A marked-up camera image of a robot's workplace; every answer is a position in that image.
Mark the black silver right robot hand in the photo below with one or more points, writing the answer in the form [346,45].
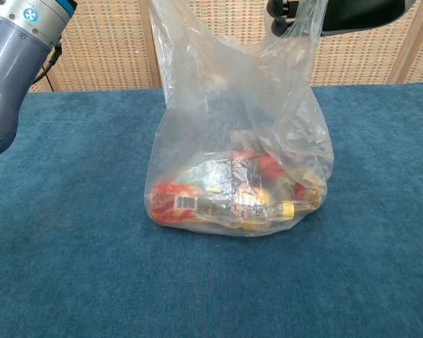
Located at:
[356,14]

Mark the clear plastic bag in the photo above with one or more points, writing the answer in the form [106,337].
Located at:
[215,123]

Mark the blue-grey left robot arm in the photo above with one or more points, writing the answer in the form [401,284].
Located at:
[14,70]

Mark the woven bamboo folding screen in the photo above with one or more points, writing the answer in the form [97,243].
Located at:
[109,53]

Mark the red snack packet with barcode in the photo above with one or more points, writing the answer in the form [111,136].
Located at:
[172,204]

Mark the blue carpet table mat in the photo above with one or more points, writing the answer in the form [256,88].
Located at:
[74,246]

